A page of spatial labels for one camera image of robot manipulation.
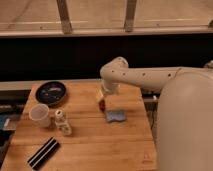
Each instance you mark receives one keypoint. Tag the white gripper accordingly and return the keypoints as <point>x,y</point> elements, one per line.
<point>103,92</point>

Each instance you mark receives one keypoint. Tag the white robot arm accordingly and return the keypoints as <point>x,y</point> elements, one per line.
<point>184,113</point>

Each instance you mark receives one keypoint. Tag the small red object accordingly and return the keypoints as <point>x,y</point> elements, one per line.
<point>102,105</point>

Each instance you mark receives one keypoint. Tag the blue sponge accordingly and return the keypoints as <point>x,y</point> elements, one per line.
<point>115,116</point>

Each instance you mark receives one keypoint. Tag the black round plate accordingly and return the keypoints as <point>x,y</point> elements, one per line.
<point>51,93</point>

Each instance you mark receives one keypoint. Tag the white plastic cup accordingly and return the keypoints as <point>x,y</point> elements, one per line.
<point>40,114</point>

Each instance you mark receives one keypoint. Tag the black striped rectangular block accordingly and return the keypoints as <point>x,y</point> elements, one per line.
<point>43,154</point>

